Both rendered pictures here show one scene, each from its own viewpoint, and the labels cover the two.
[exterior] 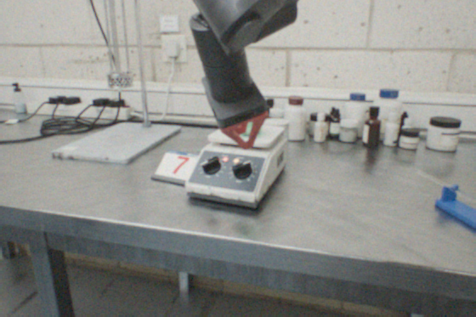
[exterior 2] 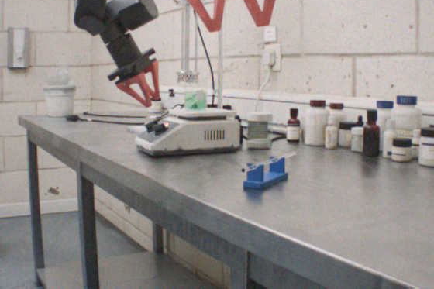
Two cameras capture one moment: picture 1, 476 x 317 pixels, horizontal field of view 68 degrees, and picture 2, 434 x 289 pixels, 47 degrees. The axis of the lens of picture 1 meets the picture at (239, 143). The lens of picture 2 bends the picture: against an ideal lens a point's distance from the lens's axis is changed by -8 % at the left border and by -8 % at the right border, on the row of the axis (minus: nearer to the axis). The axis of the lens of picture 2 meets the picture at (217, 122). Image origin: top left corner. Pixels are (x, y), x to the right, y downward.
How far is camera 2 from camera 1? 0.89 m
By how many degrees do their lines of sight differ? 46
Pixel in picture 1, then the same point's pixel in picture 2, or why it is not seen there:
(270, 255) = (118, 172)
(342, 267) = (136, 181)
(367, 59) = (418, 66)
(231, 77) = (113, 50)
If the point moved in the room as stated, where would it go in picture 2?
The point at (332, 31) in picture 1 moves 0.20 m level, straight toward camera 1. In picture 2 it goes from (387, 35) to (330, 28)
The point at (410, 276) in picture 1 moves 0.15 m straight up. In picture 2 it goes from (154, 189) to (153, 96)
